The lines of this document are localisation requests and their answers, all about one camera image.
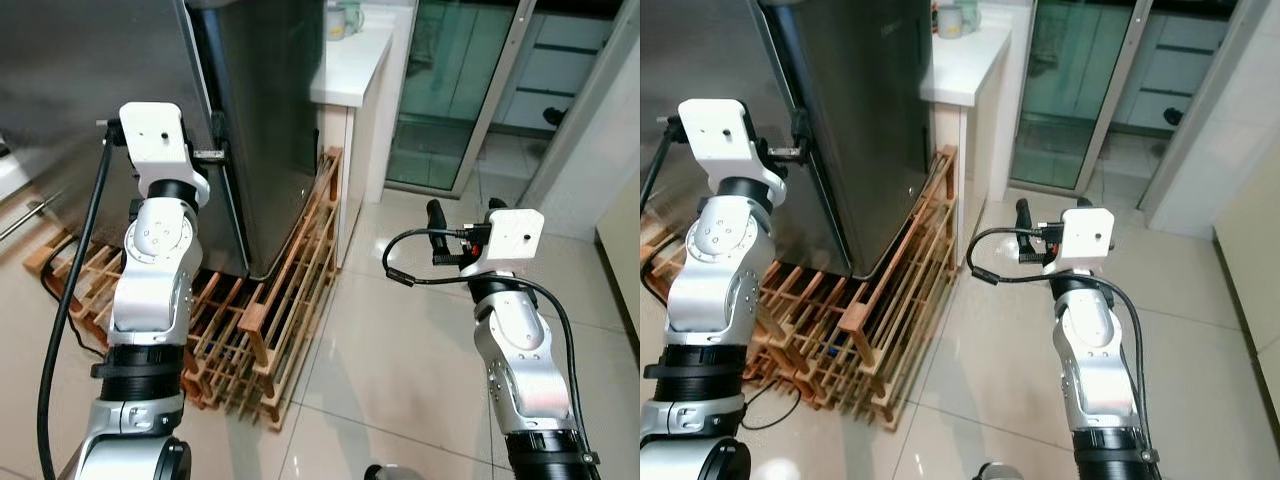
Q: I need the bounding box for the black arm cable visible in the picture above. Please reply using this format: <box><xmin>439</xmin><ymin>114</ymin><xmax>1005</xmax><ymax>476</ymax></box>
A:
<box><xmin>36</xmin><ymin>120</ymin><xmax>123</xmax><ymax>480</ymax></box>
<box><xmin>640</xmin><ymin>118</ymin><xmax>683</xmax><ymax>216</ymax></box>
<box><xmin>382</xmin><ymin>228</ymin><xmax>589</xmax><ymax>463</ymax></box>
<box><xmin>964</xmin><ymin>226</ymin><xmax>1153</xmax><ymax>463</ymax></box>

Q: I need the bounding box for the cream cabinet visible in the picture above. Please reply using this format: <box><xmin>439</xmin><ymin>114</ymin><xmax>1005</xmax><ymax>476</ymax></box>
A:
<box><xmin>1213</xmin><ymin>165</ymin><xmax>1280</xmax><ymax>401</ymax></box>
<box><xmin>596</xmin><ymin>172</ymin><xmax>641</xmax><ymax>336</ymax></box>

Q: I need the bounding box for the wooden slatted floor rack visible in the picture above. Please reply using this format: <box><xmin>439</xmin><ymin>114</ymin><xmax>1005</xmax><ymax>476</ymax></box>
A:
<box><xmin>24</xmin><ymin>147</ymin><xmax>345</xmax><ymax>433</ymax></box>
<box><xmin>640</xmin><ymin>145</ymin><xmax>959</xmax><ymax>433</ymax></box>

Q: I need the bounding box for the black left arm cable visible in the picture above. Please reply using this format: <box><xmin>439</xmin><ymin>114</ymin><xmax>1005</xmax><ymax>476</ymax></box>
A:
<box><xmin>36</xmin><ymin>120</ymin><xmax>123</xmax><ymax>480</ymax></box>
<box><xmin>640</xmin><ymin>118</ymin><xmax>683</xmax><ymax>216</ymax></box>

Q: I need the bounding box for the aluminium framed glass door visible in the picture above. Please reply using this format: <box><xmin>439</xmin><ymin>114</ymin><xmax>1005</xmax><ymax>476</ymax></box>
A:
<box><xmin>384</xmin><ymin>0</ymin><xmax>538</xmax><ymax>198</ymax></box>
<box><xmin>1007</xmin><ymin>0</ymin><xmax>1168</xmax><ymax>198</ymax></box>

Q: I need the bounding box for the silver bar handle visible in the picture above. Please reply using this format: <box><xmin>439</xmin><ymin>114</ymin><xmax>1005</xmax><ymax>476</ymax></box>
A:
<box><xmin>0</xmin><ymin>190</ymin><xmax>67</xmax><ymax>246</ymax></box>

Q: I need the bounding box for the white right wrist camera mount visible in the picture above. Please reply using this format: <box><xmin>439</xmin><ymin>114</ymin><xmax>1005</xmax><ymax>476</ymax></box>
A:
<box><xmin>1043</xmin><ymin>208</ymin><xmax>1116</xmax><ymax>276</ymax></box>
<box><xmin>462</xmin><ymin>208</ymin><xmax>546</xmax><ymax>279</ymax></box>

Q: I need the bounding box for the white drawer cabinet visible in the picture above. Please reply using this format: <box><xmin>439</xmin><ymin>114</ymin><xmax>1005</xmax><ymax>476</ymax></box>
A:
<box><xmin>494</xmin><ymin>10</ymin><xmax>617</xmax><ymax>137</ymax></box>
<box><xmin>1114</xmin><ymin>10</ymin><xmax>1239</xmax><ymax>133</ymax></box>

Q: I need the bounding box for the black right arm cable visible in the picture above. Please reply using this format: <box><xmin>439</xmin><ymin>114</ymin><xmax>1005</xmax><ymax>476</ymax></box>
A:
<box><xmin>964</xmin><ymin>226</ymin><xmax>1153</xmax><ymax>463</ymax></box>
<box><xmin>382</xmin><ymin>228</ymin><xmax>589</xmax><ymax>463</ymax></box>

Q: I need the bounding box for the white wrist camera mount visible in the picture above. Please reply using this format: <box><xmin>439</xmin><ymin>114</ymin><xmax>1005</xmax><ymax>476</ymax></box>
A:
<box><xmin>677</xmin><ymin>98</ymin><xmax>789</xmax><ymax>206</ymax></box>
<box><xmin>1043</xmin><ymin>208</ymin><xmax>1116</xmax><ymax>276</ymax></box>
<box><xmin>462</xmin><ymin>208</ymin><xmax>546</xmax><ymax>279</ymax></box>
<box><xmin>118</xmin><ymin>102</ymin><xmax>211</xmax><ymax>206</ymax></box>

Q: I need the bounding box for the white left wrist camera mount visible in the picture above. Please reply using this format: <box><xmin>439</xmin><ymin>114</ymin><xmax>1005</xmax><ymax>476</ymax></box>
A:
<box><xmin>677</xmin><ymin>98</ymin><xmax>789</xmax><ymax>206</ymax></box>
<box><xmin>118</xmin><ymin>102</ymin><xmax>211</xmax><ymax>206</ymax></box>

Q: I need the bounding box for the stainless steel fridge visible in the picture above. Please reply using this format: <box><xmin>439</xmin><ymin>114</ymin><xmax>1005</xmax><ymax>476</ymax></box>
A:
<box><xmin>640</xmin><ymin>0</ymin><xmax>937</xmax><ymax>281</ymax></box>
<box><xmin>0</xmin><ymin>0</ymin><xmax>327</xmax><ymax>281</ymax></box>

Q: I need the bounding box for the white counter cabinet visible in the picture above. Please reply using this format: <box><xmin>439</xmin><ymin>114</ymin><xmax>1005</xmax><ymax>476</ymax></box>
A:
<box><xmin>309</xmin><ymin>0</ymin><xmax>417</xmax><ymax>271</ymax></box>
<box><xmin>919</xmin><ymin>0</ymin><xmax>1033</xmax><ymax>269</ymax></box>

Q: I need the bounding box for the black floor cable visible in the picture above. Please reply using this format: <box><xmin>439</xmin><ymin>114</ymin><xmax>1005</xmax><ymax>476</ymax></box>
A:
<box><xmin>742</xmin><ymin>385</ymin><xmax>803</xmax><ymax>432</ymax></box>
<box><xmin>40</xmin><ymin>262</ymin><xmax>107</xmax><ymax>363</ymax></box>

